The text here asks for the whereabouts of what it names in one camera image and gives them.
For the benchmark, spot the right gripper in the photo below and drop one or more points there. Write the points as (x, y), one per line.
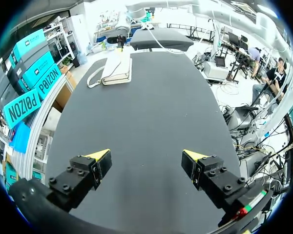
(121, 40)

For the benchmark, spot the person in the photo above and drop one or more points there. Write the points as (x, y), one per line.
(255, 54)
(274, 75)

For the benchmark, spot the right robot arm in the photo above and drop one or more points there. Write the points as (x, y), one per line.
(136, 12)

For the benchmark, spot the white leather handbag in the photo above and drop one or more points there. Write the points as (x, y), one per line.
(117, 70)

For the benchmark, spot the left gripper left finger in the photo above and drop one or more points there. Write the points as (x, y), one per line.
(80, 175)

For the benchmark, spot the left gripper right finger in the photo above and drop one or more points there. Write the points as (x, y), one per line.
(215, 178)

